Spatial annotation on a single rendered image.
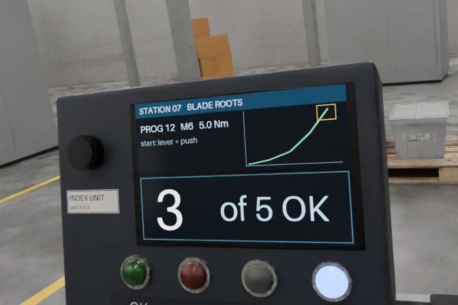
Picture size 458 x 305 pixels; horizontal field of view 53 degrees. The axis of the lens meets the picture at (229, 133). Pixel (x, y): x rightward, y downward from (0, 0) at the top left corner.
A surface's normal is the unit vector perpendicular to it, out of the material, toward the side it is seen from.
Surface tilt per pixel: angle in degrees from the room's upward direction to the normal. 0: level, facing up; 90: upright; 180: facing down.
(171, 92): 75
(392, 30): 90
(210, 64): 90
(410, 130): 96
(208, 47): 90
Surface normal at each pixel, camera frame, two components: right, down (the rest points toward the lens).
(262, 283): -0.27, 0.02
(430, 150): -0.39, 0.35
